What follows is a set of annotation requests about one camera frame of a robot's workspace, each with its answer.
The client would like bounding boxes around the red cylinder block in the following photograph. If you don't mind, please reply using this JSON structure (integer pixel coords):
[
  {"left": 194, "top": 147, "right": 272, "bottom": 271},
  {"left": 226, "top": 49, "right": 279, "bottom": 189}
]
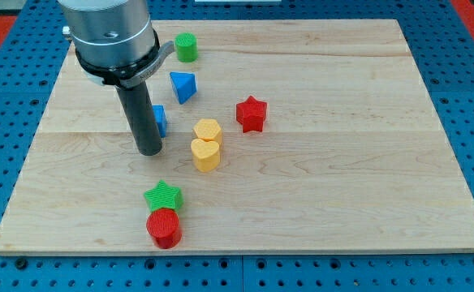
[{"left": 146, "top": 208, "right": 183, "bottom": 249}]

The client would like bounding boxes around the green cylinder block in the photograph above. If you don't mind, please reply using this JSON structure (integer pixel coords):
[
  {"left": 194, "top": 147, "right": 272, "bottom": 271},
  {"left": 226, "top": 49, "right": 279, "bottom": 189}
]
[{"left": 175, "top": 32, "right": 198, "bottom": 62}]

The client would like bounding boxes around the red star block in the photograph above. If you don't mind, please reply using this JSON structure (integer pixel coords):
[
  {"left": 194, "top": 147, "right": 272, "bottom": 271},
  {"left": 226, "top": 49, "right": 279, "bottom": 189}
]
[{"left": 236, "top": 96, "right": 268, "bottom": 133}]

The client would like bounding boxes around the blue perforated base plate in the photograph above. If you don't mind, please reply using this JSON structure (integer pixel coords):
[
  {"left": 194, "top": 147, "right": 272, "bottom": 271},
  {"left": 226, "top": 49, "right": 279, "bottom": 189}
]
[{"left": 0, "top": 0, "right": 474, "bottom": 291}]

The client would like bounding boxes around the blue triangle block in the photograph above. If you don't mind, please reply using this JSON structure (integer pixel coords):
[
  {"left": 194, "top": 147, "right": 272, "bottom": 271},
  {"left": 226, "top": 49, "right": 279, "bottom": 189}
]
[{"left": 170, "top": 71, "right": 197, "bottom": 105}]

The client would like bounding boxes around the green star block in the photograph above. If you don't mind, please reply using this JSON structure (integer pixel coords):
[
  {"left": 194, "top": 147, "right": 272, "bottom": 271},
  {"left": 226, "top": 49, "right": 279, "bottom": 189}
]
[{"left": 144, "top": 180, "right": 183, "bottom": 213}]

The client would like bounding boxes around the blue cube block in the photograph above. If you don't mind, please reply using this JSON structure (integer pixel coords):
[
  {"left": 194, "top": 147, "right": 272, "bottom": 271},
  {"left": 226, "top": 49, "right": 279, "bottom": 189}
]
[{"left": 153, "top": 105, "right": 167, "bottom": 138}]

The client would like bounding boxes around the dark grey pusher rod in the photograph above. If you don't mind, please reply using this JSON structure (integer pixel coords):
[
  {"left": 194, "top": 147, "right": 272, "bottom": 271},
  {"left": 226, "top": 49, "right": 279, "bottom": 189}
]
[{"left": 116, "top": 83, "right": 162, "bottom": 156}]

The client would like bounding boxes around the yellow heart block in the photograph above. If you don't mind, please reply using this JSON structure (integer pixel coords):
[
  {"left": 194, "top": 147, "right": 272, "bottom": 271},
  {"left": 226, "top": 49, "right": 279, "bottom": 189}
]
[{"left": 191, "top": 138, "right": 221, "bottom": 172}]

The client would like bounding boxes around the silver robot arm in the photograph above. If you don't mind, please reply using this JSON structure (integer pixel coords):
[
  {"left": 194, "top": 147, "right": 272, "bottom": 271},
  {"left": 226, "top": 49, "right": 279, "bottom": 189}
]
[{"left": 58, "top": 0, "right": 175, "bottom": 88}]

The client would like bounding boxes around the wooden board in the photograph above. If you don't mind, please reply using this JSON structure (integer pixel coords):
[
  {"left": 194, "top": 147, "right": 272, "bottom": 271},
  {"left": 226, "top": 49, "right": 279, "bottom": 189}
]
[{"left": 0, "top": 19, "right": 474, "bottom": 256}]

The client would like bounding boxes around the yellow hexagon block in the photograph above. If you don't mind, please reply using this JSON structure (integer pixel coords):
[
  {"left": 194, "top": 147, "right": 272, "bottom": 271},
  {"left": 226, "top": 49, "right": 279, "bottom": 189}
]
[{"left": 193, "top": 118, "right": 223, "bottom": 145}]

